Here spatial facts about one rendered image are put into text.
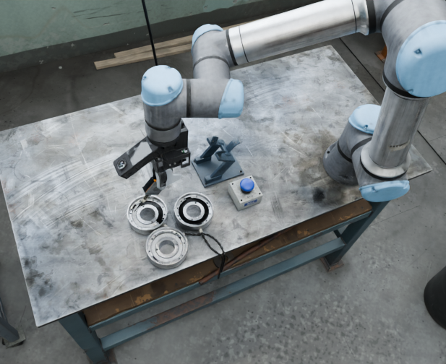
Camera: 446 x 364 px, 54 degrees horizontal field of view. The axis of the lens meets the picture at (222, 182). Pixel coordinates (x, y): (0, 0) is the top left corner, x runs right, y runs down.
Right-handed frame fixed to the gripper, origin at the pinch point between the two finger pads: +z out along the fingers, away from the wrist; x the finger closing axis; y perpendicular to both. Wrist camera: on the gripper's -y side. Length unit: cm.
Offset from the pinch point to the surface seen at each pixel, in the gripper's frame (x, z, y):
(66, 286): -11.7, 13.0, -28.2
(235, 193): -6.2, 8.6, 20.0
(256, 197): -9.4, 8.8, 25.0
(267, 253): -16, 40, 31
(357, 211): -15, 38, 68
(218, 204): -5.2, 13.1, 15.8
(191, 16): 154, 82, 79
